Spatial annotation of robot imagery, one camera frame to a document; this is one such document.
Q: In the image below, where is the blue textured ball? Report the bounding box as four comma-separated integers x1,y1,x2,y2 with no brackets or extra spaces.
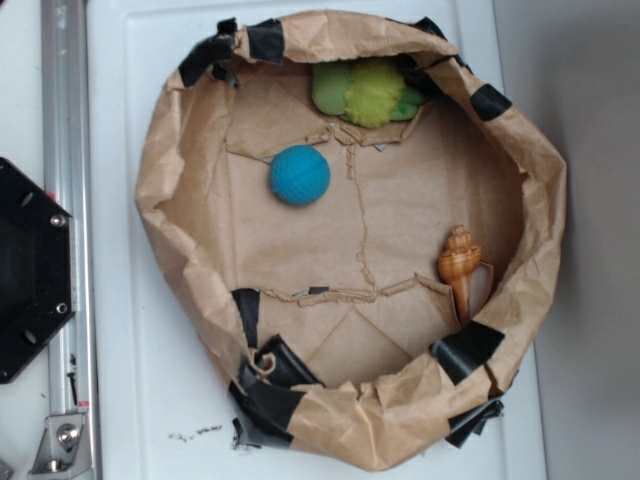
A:
269,145,331,207

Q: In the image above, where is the brown paper bag bin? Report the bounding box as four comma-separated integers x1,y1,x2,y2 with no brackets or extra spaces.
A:
135,10,567,471

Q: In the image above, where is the orange spiral seashell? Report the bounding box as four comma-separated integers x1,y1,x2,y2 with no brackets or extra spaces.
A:
437,224,494,326

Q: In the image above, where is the green plush toy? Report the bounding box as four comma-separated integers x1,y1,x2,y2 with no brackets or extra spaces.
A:
311,58,427,129

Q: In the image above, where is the aluminium extrusion rail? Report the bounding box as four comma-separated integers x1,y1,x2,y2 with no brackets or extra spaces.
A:
41,1,103,479

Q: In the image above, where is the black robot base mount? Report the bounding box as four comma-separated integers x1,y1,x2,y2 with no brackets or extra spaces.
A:
1,158,74,385

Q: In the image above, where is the metal corner bracket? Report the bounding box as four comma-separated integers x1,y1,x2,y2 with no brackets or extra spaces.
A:
28,413,92,479

